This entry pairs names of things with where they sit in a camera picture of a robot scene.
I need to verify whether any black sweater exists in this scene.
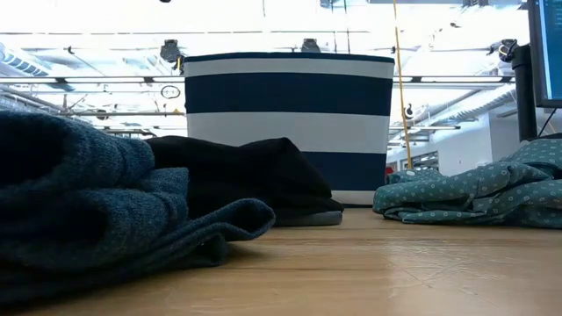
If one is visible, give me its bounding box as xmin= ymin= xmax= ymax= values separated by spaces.
xmin=146 ymin=135 xmax=345 ymax=220

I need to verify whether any teal dotted shirt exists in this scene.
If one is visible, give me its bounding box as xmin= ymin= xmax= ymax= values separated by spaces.
xmin=371 ymin=139 xmax=562 ymax=230

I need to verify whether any dark teal knit sweater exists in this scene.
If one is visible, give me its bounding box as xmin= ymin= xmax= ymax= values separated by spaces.
xmin=0 ymin=109 xmax=277 ymax=308

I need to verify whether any navy white striped fabric bin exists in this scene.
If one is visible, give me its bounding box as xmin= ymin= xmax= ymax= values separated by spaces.
xmin=183 ymin=51 xmax=396 ymax=207

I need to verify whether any black monitor stand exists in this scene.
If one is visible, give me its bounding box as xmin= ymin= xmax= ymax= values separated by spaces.
xmin=510 ymin=43 xmax=539 ymax=144

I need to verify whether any computer monitor screen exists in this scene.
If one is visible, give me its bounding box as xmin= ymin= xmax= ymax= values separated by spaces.
xmin=528 ymin=0 xmax=562 ymax=110

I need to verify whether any yellow hanging cable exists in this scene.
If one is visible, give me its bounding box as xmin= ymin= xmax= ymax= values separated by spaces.
xmin=392 ymin=0 xmax=414 ymax=170

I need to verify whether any white overhead light rail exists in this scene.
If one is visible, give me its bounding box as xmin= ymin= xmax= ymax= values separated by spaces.
xmin=0 ymin=75 xmax=515 ymax=85

